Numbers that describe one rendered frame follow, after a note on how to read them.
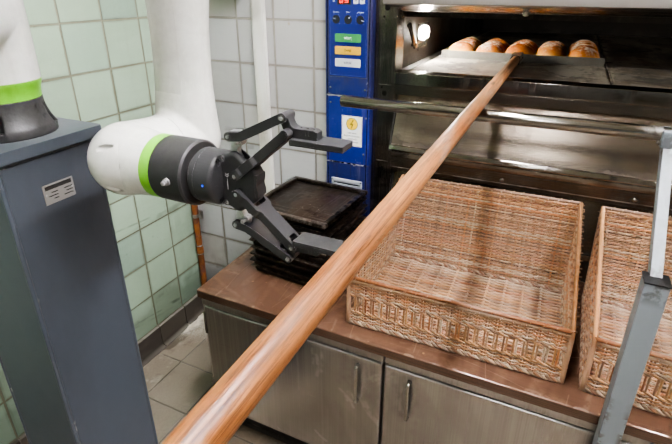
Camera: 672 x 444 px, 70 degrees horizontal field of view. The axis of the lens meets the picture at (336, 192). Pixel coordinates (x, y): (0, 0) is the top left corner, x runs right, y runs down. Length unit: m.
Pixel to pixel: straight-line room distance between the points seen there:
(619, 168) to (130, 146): 1.26
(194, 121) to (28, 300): 0.44
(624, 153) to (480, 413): 0.80
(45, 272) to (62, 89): 0.85
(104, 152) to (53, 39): 1.01
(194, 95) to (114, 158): 0.17
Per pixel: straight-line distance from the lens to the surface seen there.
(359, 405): 1.49
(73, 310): 1.06
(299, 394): 1.58
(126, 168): 0.72
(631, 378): 1.15
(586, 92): 1.51
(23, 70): 0.95
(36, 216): 0.96
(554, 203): 1.57
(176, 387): 2.11
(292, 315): 0.39
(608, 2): 1.34
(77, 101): 1.76
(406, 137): 1.60
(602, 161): 1.55
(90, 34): 1.79
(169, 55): 0.80
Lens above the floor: 1.44
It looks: 23 degrees down
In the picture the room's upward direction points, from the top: straight up
